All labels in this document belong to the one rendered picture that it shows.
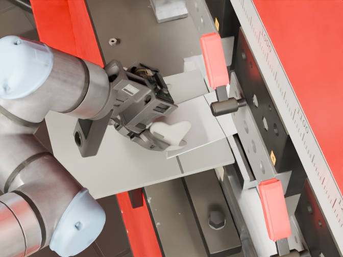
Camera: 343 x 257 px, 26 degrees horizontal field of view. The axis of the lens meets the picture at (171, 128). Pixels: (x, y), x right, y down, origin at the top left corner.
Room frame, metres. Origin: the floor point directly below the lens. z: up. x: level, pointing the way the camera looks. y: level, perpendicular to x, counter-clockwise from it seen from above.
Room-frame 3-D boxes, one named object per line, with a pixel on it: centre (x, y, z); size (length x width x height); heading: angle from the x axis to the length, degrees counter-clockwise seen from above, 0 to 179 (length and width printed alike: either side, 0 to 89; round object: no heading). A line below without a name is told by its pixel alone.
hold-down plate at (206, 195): (0.59, -0.04, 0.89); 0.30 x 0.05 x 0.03; 16
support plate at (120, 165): (0.60, 0.05, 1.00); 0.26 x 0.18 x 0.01; 106
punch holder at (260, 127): (0.47, -0.13, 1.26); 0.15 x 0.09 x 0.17; 16
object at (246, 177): (0.62, -0.10, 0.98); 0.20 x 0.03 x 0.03; 16
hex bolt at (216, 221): (0.49, -0.07, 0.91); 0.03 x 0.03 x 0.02
